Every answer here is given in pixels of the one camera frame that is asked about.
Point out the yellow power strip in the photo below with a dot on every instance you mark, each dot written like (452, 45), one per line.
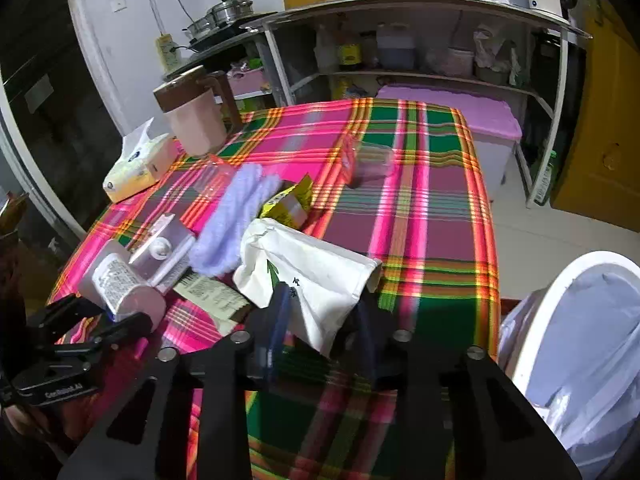
(167, 55)

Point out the pink pitcher with brown lid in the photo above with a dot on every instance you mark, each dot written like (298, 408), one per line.
(192, 125)

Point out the dark bottle with yellow label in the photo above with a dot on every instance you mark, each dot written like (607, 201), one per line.
(350, 55)

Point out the purple fuzzy cloth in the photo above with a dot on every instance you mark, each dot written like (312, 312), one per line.
(230, 225)

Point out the yellow wooden door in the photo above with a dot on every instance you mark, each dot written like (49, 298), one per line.
(605, 135)

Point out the white shelf unit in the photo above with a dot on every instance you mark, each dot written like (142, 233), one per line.
(380, 2)

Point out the white trash bin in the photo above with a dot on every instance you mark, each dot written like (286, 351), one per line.
(540, 310)

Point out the large steel pot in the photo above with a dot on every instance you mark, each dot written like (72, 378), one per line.
(232, 10)

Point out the pink plastic bowl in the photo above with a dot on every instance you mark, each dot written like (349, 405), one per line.
(460, 62)

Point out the clear plastic package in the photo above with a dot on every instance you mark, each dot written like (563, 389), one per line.
(165, 245)

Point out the clear cup with red lid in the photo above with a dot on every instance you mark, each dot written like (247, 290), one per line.
(372, 162)

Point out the green plastic bottle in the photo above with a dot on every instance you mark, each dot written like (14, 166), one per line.
(547, 180)

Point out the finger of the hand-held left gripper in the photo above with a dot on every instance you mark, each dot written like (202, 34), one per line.
(125, 327)
(65, 312)

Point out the white paper bag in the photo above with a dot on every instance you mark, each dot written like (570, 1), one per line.
(310, 270)

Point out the flat printed wrapper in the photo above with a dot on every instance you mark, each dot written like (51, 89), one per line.
(210, 297)

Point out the pink basket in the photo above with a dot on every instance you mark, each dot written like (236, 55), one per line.
(245, 82)

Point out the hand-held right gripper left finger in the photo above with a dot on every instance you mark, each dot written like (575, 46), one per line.
(277, 325)

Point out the plaid tablecloth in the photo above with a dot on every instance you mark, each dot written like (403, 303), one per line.
(425, 220)

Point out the crumpled plastic bags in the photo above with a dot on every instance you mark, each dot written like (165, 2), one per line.
(495, 55)

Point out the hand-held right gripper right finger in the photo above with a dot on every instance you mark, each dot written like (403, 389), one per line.
(367, 332)

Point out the white labelled bottle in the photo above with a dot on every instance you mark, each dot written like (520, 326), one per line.
(120, 280)

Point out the translucent bin liner bag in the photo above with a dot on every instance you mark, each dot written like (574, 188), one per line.
(590, 360)

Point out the yellow oil bottle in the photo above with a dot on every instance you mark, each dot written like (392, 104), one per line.
(350, 90)

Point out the yellow tissue pack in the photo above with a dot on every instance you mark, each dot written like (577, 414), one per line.
(135, 170)

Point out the small steel pot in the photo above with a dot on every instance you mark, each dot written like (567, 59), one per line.
(200, 27)

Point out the small clear plastic cup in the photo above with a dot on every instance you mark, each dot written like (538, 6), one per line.
(212, 180)

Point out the translucent jerry can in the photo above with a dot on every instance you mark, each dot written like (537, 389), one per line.
(395, 47)

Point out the storage box with pink lid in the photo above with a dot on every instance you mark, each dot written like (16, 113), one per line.
(450, 110)

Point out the yellow snack packet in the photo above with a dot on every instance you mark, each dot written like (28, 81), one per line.
(287, 205)

